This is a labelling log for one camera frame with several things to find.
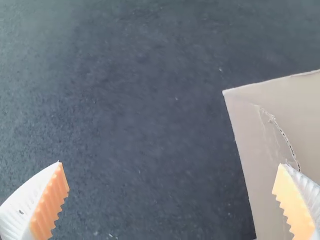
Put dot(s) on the black mat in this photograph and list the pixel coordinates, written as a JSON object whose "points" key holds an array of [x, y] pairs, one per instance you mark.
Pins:
{"points": [[125, 112]]}

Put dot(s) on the cardboard box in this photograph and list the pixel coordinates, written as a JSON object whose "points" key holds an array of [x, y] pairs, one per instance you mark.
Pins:
{"points": [[265, 117]]}

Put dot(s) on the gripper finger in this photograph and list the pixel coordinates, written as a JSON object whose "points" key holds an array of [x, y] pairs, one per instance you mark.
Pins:
{"points": [[300, 205], [37, 207]]}

